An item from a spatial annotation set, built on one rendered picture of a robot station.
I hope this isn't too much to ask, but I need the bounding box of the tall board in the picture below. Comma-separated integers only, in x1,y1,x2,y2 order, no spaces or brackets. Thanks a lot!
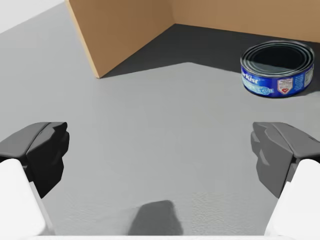
64,0,320,80

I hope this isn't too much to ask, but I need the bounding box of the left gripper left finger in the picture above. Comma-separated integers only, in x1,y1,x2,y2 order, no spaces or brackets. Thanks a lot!
0,121,71,237

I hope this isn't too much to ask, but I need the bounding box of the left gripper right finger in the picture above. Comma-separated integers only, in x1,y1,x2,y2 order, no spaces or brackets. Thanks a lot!
250,121,320,237

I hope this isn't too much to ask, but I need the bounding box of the blue flat can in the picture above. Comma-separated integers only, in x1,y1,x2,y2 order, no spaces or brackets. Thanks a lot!
240,40,316,99

